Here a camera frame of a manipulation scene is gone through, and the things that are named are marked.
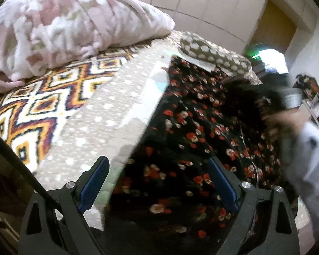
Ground beige glossy wardrobe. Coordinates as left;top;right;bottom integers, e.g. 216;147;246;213
129;0;272;56

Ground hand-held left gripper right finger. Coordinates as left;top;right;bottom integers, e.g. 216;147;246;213
207;156;301;255

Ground white side furniture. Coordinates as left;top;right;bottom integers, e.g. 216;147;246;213
299;92;319;129

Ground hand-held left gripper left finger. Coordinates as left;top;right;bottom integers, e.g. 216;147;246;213
19;155;111;255

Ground black cable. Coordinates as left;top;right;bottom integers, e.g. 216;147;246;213
0;126;60;209

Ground black floral garment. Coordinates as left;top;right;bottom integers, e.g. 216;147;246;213
104;56;299;255

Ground pink patterned fleece blanket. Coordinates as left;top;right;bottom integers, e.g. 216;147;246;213
0;0;176;93

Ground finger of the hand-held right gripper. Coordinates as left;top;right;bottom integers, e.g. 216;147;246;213
225;78;261;100

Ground beige dotted patchwork blanket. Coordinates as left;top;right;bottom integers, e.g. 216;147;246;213
34;32;263;230

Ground brown wooden door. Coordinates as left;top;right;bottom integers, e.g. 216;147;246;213
248;0;298;51

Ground person's right hand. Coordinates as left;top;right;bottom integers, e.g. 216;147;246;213
266;108;310;140

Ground geometric patterned bedspread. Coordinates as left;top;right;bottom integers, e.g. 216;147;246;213
0;30;263;176

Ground olive polka dot pillow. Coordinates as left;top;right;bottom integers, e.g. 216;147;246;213
179;31;253;77

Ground pile of dark colourful clothes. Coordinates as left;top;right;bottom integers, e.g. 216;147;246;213
293;74;319;105

